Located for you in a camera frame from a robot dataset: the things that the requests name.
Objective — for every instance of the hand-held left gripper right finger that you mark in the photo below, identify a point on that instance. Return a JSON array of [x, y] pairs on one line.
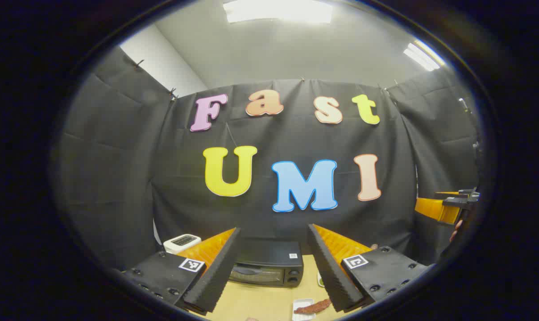
[[336, 276]]

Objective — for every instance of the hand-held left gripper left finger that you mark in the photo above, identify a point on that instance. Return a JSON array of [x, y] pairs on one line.
[[218, 276]]

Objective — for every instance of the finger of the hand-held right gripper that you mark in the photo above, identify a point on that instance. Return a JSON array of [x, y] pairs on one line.
[[463, 194], [434, 209]]

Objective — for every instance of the red-brown meat piece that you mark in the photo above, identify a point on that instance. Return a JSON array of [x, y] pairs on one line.
[[316, 306]]

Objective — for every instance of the black electric oven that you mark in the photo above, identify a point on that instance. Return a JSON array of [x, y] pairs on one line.
[[269, 254]]

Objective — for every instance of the white divided plate with beans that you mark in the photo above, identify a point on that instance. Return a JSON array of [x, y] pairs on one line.
[[320, 281]]

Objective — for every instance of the small white ribbed tray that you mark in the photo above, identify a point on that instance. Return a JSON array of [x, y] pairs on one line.
[[304, 302]]

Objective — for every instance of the white toaster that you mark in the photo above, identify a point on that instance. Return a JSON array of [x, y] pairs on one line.
[[180, 243]]

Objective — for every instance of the small ceiling light panel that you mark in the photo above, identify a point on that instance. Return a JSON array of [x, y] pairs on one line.
[[423, 57]]

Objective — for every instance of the large ceiling light panel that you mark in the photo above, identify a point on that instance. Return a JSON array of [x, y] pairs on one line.
[[278, 11]]

